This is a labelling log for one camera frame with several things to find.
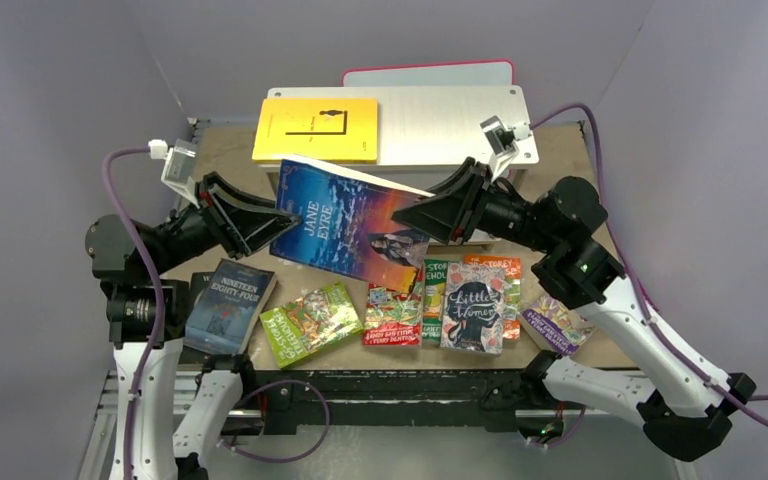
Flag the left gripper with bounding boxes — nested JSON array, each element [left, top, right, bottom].
[[151, 169, 299, 274]]

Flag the Nineteen Eighty-Four blue book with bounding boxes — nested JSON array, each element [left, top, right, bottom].
[[184, 259, 277, 355]]

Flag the Jane Eyre book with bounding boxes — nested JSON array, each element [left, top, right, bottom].
[[269, 155, 430, 293]]

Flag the yellow book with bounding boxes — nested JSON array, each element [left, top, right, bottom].
[[252, 98, 379, 163]]

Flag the green 65-Storey Treehouse book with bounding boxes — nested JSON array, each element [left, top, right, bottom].
[[259, 282, 363, 369]]

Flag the purple Treehouse book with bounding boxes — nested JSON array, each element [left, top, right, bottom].
[[519, 294, 596, 356]]

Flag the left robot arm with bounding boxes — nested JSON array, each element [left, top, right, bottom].
[[85, 172, 302, 479]]

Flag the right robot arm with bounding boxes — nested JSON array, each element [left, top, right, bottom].
[[393, 159, 756, 462]]

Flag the white two-tier metal shelf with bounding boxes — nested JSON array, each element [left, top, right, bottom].
[[265, 86, 531, 186]]

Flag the dark green Treehouse book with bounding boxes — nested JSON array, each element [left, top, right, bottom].
[[422, 259, 449, 343]]

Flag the black Moon Sixpence book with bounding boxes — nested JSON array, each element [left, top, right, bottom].
[[179, 272, 213, 369]]

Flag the orange Treehouse book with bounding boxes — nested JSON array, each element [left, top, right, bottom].
[[464, 254, 522, 341]]

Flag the Little Women book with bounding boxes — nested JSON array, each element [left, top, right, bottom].
[[440, 262, 506, 356]]

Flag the red 13-Storey Treehouse book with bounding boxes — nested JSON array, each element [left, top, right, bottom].
[[361, 283, 423, 347]]

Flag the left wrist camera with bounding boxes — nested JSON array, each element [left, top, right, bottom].
[[147, 139, 197, 205]]

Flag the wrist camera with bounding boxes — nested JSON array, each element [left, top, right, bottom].
[[480, 116, 533, 181], [147, 139, 197, 205]]

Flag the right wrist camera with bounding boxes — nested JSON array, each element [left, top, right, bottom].
[[480, 116, 533, 181]]

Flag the black aluminium base frame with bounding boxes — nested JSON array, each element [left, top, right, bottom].
[[229, 369, 579, 435]]

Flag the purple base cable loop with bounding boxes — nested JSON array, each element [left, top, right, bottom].
[[216, 380, 332, 465]]

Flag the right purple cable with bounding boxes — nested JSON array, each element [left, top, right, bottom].
[[529, 103, 768, 446]]

